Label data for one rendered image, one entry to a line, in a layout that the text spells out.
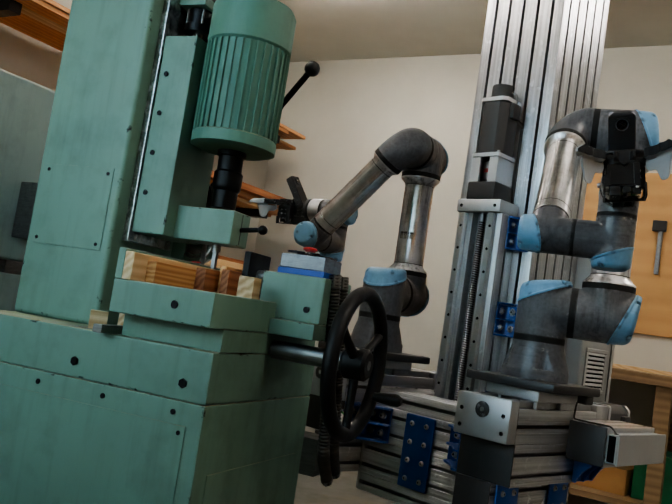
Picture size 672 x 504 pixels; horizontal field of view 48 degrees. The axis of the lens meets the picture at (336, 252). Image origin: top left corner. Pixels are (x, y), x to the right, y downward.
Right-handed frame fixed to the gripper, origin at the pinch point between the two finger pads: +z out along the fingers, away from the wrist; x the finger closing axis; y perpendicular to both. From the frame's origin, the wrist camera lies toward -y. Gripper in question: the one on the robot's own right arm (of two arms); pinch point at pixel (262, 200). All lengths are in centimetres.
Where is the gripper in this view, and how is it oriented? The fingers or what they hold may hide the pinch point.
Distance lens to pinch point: 254.7
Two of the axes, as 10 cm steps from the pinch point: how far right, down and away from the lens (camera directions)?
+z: -8.6, -0.9, 5.1
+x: 5.1, 0.1, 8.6
